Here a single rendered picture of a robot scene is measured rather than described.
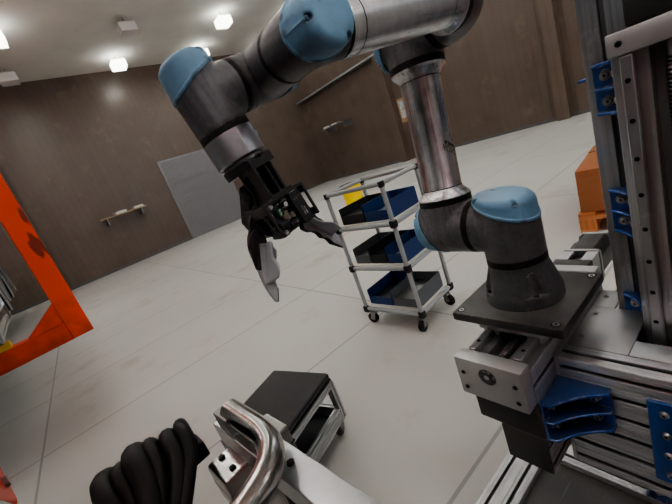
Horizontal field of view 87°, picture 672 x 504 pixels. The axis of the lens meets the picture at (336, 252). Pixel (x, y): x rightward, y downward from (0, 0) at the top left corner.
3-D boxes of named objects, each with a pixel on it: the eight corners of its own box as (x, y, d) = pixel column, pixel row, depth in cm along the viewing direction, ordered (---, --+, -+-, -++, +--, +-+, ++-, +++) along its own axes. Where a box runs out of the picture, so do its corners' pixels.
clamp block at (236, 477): (223, 496, 42) (204, 463, 41) (280, 440, 48) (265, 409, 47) (242, 519, 39) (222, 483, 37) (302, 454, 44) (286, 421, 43)
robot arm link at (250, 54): (325, 70, 51) (268, 97, 46) (287, 97, 60) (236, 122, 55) (298, 14, 49) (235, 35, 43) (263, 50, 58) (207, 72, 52)
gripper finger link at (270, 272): (271, 305, 48) (270, 238, 49) (256, 302, 53) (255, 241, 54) (291, 303, 50) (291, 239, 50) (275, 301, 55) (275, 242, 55)
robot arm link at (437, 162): (471, 260, 74) (414, -24, 63) (416, 259, 86) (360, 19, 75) (499, 242, 81) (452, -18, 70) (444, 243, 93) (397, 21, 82)
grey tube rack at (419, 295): (366, 325, 258) (319, 196, 233) (398, 296, 284) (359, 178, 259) (429, 335, 219) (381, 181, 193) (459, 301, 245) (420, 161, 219)
